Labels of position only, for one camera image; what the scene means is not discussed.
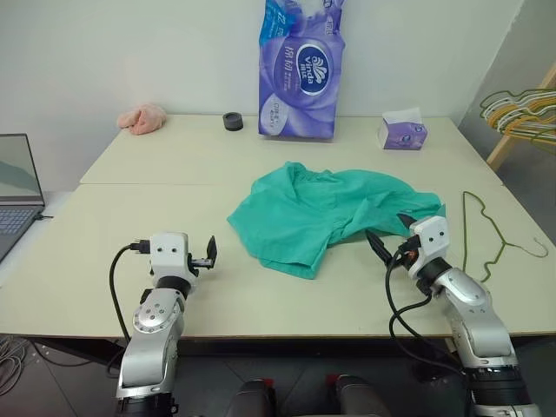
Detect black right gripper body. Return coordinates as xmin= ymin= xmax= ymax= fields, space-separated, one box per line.
xmin=390 ymin=236 xmax=420 ymax=273

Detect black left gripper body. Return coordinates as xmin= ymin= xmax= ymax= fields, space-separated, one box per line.
xmin=187 ymin=254 xmax=215 ymax=279

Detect olive green wire hanger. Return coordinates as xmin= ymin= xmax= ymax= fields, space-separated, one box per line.
xmin=460 ymin=190 xmax=549 ymax=283

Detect green cloth shorts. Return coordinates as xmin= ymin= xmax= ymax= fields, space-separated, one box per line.
xmin=226 ymin=161 xmax=448 ymax=281

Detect small purple tissue pack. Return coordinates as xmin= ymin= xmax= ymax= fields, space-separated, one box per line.
xmin=375 ymin=106 xmax=426 ymax=151

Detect wooden clothes rack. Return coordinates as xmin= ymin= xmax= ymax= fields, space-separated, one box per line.
xmin=486 ymin=64 xmax=556 ymax=169

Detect black round container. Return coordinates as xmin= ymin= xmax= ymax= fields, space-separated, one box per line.
xmin=222 ymin=111 xmax=245 ymax=133

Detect dark rounded shape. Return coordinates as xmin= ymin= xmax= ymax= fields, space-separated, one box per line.
xmin=326 ymin=374 xmax=392 ymax=417
xmin=234 ymin=378 xmax=277 ymax=417

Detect pink cloth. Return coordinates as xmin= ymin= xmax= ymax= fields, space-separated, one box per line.
xmin=118 ymin=103 xmax=168 ymax=136

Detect large purple tissue pack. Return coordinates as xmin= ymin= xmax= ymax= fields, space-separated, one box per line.
xmin=257 ymin=0 xmax=348 ymax=141

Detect grey laptop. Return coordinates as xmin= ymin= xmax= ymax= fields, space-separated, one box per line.
xmin=0 ymin=133 xmax=47 ymax=262

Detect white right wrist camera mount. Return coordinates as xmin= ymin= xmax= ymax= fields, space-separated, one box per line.
xmin=407 ymin=215 xmax=450 ymax=262

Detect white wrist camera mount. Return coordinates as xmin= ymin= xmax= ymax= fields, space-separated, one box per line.
xmin=407 ymin=215 xmax=450 ymax=262
xmin=149 ymin=232 xmax=191 ymax=279

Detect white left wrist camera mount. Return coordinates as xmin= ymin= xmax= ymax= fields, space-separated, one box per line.
xmin=149 ymin=232 xmax=191 ymax=279

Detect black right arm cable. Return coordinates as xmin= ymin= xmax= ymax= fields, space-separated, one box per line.
xmin=384 ymin=242 xmax=468 ymax=380

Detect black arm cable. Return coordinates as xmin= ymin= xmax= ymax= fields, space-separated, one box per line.
xmin=107 ymin=240 xmax=152 ymax=344
xmin=384 ymin=242 xmax=468 ymax=380

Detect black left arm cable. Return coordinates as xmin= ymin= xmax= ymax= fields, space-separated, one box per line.
xmin=107 ymin=240 xmax=152 ymax=344

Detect grey cable bundle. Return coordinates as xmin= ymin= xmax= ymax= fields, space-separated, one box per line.
xmin=0 ymin=334 xmax=35 ymax=394

